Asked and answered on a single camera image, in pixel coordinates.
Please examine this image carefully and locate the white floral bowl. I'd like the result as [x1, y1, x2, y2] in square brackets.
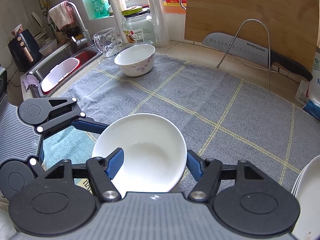
[114, 44, 156, 77]
[92, 113, 187, 196]

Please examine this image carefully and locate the white plate back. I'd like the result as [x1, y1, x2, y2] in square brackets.
[292, 156, 319, 239]

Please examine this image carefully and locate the grey checked dish mat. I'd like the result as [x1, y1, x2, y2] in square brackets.
[61, 54, 319, 190]

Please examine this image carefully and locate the black air fryer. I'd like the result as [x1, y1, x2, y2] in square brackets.
[8, 29, 42, 73]

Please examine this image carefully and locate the steel sink faucet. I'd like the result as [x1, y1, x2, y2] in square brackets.
[66, 1, 93, 48]

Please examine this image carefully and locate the clear glass mug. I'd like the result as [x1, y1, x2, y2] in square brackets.
[93, 28, 120, 58]

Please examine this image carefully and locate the glass jar yellow lid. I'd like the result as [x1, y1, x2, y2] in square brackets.
[121, 6, 156, 45]

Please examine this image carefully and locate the pink dish cloth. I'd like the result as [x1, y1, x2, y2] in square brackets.
[48, 1, 74, 30]

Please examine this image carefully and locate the green detergent bottle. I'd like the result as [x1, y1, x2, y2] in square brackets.
[91, 0, 110, 18]

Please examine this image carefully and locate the blue white salt bag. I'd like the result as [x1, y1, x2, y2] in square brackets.
[295, 48, 320, 120]

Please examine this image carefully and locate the plastic cup stack short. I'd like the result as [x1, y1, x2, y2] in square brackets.
[109, 0, 129, 44]

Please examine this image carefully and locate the plastic cup stack tall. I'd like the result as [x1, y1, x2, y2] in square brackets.
[148, 0, 169, 48]

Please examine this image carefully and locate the bamboo cutting board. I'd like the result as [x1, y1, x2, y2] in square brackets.
[184, 0, 319, 70]

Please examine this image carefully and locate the kitchen knife black handle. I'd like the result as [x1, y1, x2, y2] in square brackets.
[202, 33, 313, 81]

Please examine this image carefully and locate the metal wire board stand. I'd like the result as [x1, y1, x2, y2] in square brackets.
[203, 18, 273, 89]

